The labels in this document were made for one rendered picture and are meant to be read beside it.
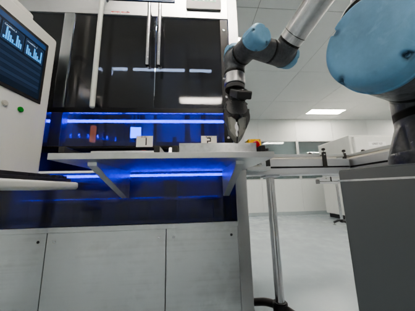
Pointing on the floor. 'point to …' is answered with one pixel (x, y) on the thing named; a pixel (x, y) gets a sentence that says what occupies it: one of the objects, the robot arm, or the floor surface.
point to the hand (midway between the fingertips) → (237, 139)
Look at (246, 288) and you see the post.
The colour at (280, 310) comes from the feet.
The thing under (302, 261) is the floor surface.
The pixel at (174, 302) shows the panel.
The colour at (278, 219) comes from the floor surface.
